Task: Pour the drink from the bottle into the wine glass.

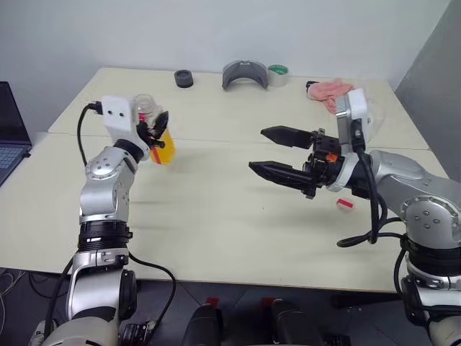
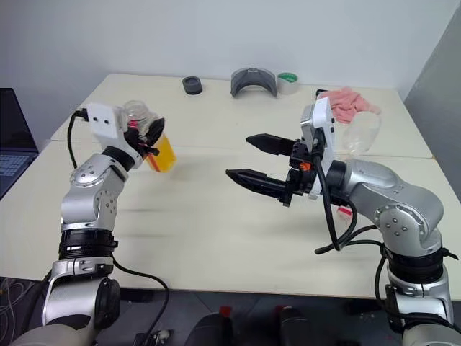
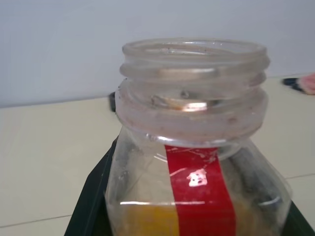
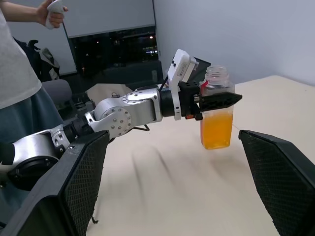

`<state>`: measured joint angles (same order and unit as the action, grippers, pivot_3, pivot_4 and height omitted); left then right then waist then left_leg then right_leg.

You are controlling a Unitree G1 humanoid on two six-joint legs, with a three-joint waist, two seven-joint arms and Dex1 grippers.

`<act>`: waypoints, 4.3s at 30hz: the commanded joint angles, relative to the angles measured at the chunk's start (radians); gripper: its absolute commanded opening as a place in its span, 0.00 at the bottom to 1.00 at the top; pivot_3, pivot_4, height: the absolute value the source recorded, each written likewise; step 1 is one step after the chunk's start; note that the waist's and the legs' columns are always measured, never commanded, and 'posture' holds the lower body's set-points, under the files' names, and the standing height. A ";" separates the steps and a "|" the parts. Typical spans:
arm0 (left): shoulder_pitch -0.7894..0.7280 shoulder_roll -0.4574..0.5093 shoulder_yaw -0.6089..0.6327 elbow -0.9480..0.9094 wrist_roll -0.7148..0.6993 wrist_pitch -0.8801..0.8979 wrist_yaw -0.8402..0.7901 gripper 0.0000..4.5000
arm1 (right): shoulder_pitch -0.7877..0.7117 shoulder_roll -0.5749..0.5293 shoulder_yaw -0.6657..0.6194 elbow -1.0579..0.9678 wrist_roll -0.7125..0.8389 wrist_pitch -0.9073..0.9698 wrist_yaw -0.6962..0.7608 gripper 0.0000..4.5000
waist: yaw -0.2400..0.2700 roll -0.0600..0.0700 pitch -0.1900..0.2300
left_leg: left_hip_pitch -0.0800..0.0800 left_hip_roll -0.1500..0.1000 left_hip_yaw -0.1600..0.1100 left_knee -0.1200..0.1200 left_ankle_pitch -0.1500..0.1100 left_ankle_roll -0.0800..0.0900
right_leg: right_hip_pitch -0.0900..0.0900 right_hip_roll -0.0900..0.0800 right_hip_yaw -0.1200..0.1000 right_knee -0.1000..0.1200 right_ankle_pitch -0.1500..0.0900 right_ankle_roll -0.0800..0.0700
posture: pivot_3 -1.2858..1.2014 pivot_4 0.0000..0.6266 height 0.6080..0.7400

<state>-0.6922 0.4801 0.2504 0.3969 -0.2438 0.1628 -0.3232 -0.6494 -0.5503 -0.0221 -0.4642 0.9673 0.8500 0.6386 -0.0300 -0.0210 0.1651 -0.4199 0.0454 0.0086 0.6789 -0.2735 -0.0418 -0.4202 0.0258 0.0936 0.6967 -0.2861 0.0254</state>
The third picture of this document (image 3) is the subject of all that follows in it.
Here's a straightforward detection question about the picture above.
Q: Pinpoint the small dark object under cloth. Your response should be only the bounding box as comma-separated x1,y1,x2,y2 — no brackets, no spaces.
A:
282,78,306,93

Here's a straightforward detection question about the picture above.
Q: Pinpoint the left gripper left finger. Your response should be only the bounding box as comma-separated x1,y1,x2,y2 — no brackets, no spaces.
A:
64,140,119,236

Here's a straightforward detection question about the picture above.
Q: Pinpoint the orange juice plastic bottle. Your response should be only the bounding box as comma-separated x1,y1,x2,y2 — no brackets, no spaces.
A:
104,37,294,236

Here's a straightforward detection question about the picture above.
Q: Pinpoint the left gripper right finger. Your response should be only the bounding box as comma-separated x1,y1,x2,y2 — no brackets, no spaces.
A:
282,196,315,236

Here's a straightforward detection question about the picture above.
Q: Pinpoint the pink cloth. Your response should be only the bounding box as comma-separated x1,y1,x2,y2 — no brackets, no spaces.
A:
298,72,315,96

